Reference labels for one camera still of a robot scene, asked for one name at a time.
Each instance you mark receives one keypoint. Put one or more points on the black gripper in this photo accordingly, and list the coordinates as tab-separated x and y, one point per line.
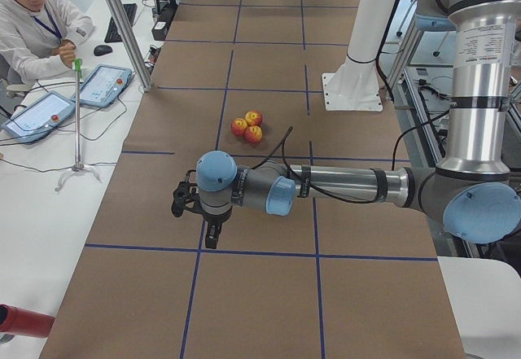
214	221

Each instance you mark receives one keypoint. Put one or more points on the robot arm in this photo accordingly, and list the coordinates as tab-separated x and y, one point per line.
468	191

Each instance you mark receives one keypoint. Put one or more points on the red yellow apple near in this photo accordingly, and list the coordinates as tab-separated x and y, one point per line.
253	134

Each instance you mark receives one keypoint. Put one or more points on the red yellow apple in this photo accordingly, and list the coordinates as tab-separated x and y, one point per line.
253	118
253	134

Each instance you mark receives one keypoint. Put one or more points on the red yellow apple side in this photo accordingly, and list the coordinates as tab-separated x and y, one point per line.
238	126

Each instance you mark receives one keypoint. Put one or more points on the red yellow apple far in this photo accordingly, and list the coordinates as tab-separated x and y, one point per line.
253	118

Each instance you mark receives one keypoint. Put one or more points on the blue teach pendant far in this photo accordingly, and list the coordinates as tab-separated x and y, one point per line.
104	85

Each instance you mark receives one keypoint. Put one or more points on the blue teach pendant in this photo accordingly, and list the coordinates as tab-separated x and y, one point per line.
104	85
40	118

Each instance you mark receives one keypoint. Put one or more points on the blue teach pendant near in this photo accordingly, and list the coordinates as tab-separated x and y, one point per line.
40	118

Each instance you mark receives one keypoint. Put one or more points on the black computer mouse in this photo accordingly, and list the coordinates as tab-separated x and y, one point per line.
101	50

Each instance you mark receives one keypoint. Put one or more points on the red bottle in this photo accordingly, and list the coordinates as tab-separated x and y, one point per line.
17	321

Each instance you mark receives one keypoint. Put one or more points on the person in white hoodie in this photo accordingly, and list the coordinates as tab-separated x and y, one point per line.
39	38

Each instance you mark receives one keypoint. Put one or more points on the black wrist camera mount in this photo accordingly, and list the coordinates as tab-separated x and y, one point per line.
186	197

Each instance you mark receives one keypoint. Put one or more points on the metal reacher with green handle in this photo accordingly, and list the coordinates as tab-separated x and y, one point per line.
78	168

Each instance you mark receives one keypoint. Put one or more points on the white camera pillar with base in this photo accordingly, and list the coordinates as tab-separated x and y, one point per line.
355	85

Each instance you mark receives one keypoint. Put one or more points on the aluminium frame post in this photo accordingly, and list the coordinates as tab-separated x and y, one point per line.
130	43

